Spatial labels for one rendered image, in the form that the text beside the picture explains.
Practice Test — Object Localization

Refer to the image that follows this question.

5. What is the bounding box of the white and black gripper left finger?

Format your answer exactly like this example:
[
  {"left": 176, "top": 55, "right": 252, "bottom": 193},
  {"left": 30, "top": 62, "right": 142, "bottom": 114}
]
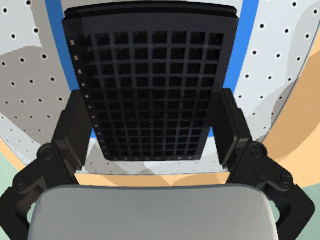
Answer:
[{"left": 0, "top": 89, "right": 93, "bottom": 240}]

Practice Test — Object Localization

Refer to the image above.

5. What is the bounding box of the grey perforated base plate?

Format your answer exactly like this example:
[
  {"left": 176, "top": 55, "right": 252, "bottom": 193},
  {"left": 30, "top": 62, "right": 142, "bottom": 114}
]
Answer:
[{"left": 0, "top": 0, "right": 320, "bottom": 176}]

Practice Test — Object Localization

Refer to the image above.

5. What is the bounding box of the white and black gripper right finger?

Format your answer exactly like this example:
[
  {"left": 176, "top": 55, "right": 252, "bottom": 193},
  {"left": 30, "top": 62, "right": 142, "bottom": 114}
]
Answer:
[{"left": 211, "top": 88, "right": 315, "bottom": 240}]

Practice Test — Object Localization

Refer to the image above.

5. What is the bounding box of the blue rectangular tape outline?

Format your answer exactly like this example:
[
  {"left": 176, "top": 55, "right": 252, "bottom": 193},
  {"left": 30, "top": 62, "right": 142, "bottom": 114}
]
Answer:
[{"left": 45, "top": 0, "right": 259, "bottom": 94}]

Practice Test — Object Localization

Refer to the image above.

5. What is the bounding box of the black well plate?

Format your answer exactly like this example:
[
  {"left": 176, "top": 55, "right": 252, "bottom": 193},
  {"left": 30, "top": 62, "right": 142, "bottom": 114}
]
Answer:
[{"left": 62, "top": 0, "right": 239, "bottom": 161}]

